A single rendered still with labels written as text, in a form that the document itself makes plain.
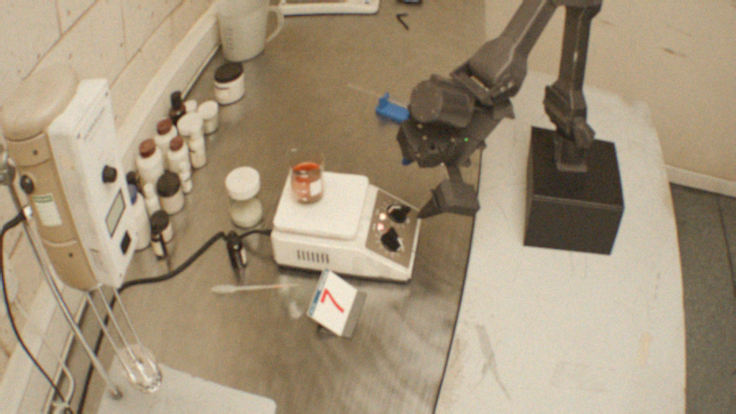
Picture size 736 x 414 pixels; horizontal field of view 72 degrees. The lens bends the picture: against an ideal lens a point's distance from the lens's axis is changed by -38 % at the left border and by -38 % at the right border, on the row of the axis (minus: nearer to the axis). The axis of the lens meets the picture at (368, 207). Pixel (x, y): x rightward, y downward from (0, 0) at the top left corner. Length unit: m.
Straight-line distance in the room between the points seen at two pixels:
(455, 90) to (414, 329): 0.35
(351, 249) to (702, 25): 1.86
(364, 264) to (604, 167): 0.45
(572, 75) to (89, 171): 0.78
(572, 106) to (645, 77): 1.55
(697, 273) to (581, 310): 1.55
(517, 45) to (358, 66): 0.66
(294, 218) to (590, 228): 0.48
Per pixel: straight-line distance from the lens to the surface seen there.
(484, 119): 0.99
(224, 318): 1.11
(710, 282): 2.64
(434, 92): 0.94
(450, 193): 1.00
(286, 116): 1.43
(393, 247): 1.12
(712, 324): 2.51
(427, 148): 0.98
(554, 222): 1.16
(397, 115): 1.40
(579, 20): 1.05
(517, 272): 1.17
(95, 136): 0.56
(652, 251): 1.28
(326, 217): 1.11
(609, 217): 1.16
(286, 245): 1.12
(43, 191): 0.59
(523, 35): 0.97
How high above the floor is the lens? 1.78
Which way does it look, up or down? 45 degrees down
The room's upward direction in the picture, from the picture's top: straight up
